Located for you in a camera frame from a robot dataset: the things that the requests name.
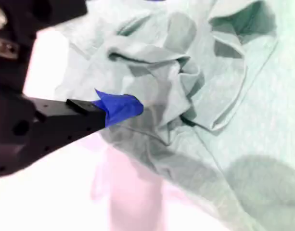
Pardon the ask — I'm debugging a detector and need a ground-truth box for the pale green T-shirt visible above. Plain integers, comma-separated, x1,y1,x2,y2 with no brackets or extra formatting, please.
54,0,295,231

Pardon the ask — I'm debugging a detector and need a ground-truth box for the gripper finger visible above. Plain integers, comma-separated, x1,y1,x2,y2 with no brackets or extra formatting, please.
0,0,88,73
0,88,144,179

